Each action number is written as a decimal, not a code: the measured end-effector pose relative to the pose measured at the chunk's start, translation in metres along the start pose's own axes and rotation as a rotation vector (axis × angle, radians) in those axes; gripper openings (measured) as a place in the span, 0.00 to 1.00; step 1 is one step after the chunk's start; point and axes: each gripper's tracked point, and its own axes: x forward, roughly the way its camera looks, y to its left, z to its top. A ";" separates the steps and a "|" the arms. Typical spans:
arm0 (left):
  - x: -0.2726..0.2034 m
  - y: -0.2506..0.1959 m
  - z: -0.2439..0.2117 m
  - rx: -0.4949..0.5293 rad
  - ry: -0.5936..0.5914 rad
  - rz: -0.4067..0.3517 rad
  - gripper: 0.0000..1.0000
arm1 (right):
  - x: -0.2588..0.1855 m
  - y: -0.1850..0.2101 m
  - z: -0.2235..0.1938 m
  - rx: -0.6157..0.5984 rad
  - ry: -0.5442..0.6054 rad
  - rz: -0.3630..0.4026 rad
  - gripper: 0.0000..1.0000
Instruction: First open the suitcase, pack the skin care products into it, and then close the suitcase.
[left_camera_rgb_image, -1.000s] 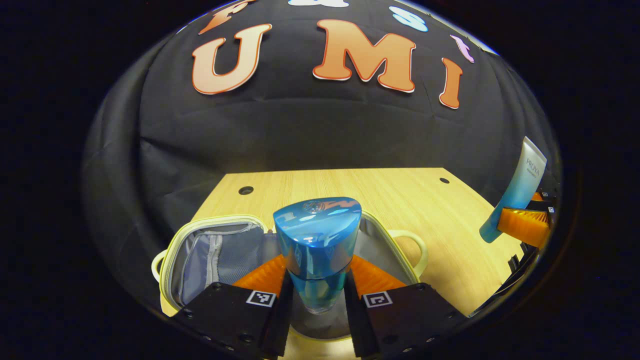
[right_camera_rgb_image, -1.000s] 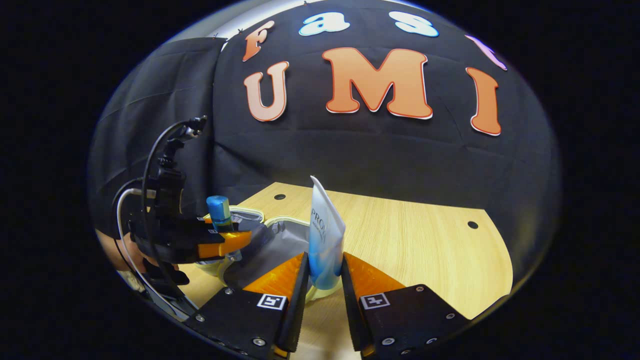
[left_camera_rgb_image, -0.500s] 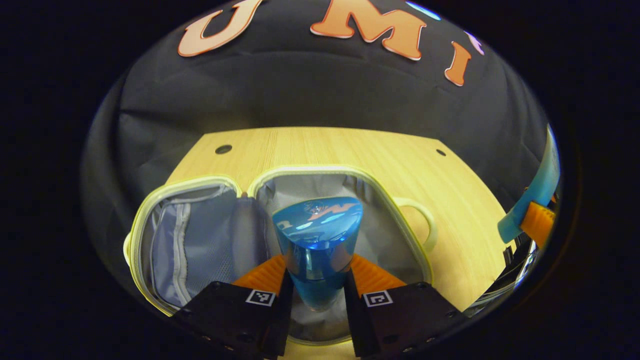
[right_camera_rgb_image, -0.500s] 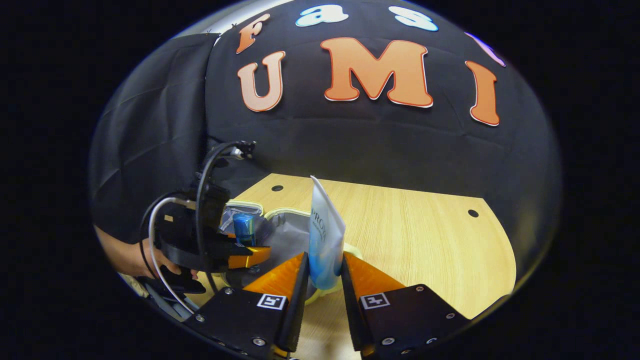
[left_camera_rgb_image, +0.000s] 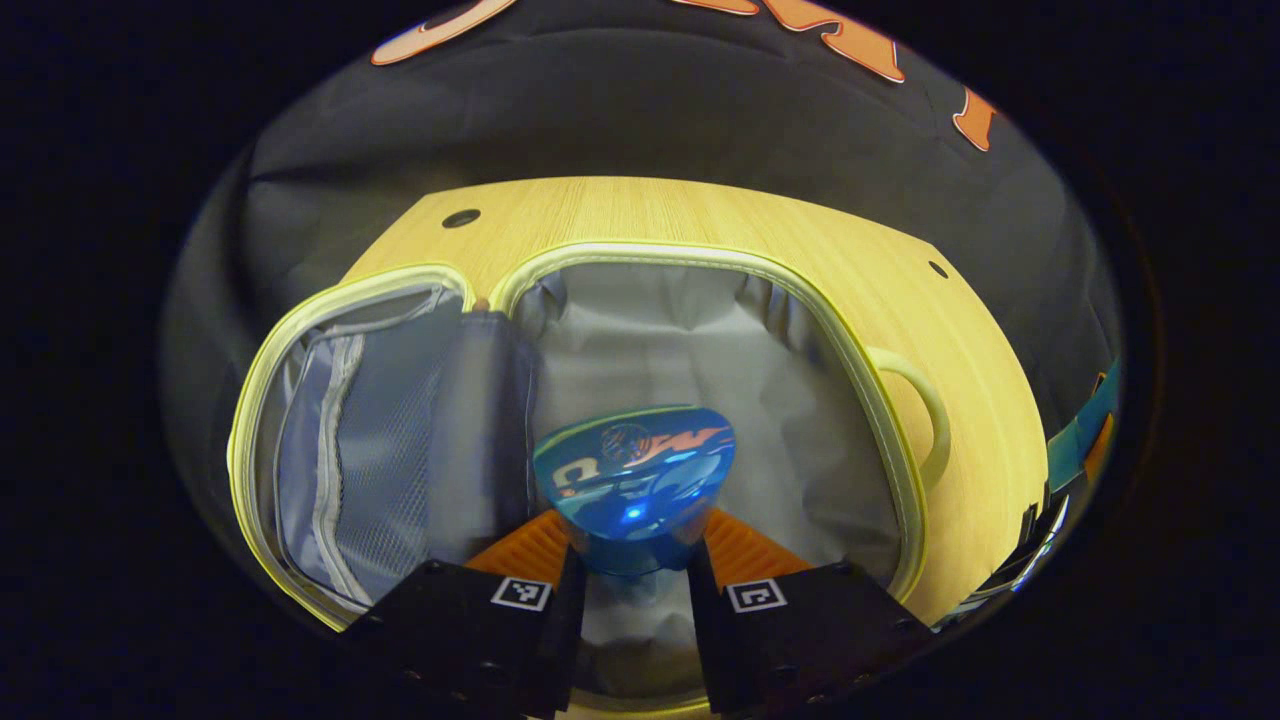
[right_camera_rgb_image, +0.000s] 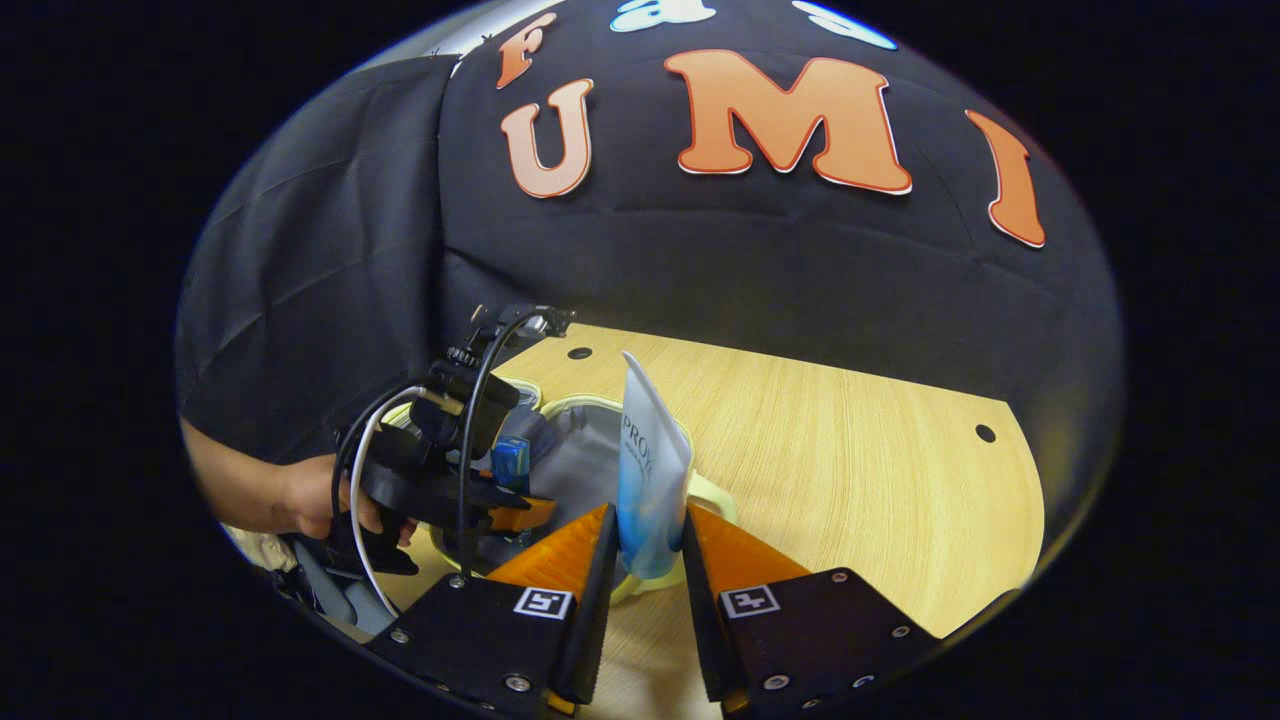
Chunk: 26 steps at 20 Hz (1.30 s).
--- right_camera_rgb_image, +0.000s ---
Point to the blue and white tube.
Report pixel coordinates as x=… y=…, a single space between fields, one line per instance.
x=650 y=470

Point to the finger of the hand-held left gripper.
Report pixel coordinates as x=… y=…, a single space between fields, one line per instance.
x=430 y=490

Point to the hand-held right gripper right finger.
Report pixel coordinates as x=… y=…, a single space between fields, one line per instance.
x=705 y=600

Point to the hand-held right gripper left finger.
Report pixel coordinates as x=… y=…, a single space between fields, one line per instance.
x=598 y=590

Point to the pale yellow suitcase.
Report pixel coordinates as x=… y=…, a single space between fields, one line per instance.
x=580 y=460

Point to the person's light clothing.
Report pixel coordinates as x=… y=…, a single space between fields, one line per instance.
x=255 y=545

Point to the blue-capped green bottle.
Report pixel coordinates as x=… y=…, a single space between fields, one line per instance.
x=510 y=465

